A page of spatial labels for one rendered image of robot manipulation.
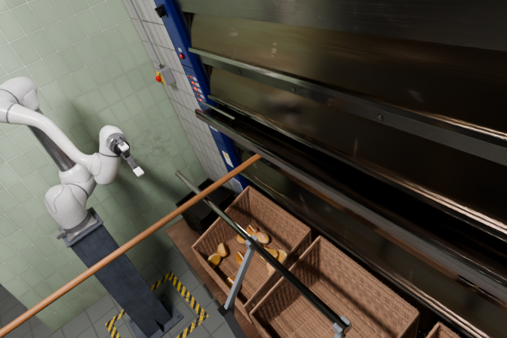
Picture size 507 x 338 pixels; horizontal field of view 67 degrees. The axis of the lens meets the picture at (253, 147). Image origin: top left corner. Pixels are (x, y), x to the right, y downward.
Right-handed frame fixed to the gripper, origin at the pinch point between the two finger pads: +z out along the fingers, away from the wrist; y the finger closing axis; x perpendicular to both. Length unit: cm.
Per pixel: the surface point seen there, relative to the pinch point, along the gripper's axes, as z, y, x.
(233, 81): -2, -8, -56
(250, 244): 46, 32, -18
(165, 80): -80, 4, -48
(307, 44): 58, -33, -57
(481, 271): 120, 6, -42
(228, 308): 46, 54, 1
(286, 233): 13, 78, -48
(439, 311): 101, 54, -52
